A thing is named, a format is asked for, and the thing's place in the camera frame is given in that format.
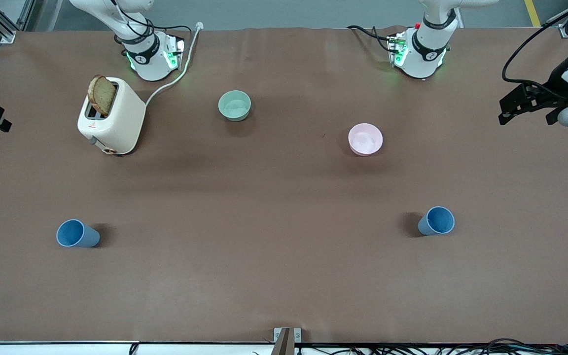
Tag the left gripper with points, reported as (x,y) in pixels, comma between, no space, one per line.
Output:
(556,80)

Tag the blue plastic cup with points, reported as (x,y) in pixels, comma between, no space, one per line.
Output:
(69,232)
(439,220)

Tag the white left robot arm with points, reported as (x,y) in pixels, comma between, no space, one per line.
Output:
(422,59)

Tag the brown bread slice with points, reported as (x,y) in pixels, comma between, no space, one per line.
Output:
(101,96)

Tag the cream white toaster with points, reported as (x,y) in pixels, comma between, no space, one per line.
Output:
(121,123)

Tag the pink plastic bowl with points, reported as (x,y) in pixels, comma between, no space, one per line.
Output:
(365,139)

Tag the green plastic bowl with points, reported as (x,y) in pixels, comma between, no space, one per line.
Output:
(234,106)

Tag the white table edge rail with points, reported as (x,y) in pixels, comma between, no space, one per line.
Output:
(42,349)

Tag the grey metal table bracket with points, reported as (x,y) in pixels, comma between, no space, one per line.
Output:
(286,342)

